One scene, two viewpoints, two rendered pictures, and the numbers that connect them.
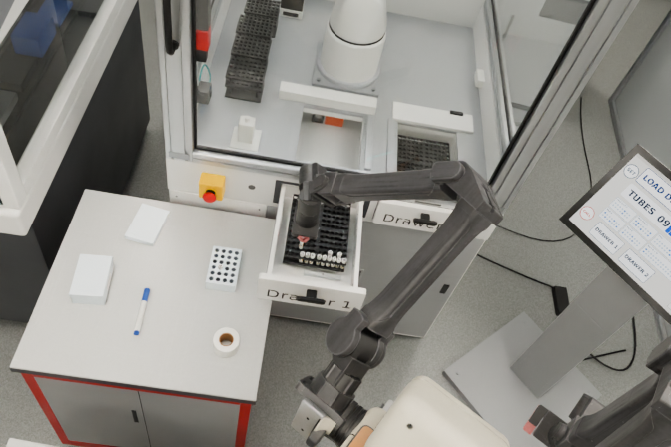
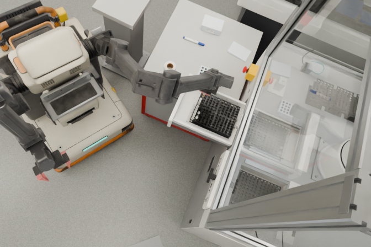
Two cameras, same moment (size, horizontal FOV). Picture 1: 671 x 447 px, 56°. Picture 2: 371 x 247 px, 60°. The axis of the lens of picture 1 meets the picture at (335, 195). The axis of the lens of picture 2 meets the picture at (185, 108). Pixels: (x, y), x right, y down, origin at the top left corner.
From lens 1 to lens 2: 120 cm
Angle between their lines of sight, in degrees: 47
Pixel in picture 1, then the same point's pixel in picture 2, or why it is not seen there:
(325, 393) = (100, 36)
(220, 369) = (158, 64)
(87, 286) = (207, 20)
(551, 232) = not seen: outside the picture
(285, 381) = (176, 148)
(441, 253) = (128, 65)
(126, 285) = (208, 38)
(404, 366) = (168, 214)
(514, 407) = not seen: outside the picture
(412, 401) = (65, 31)
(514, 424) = not seen: outside the picture
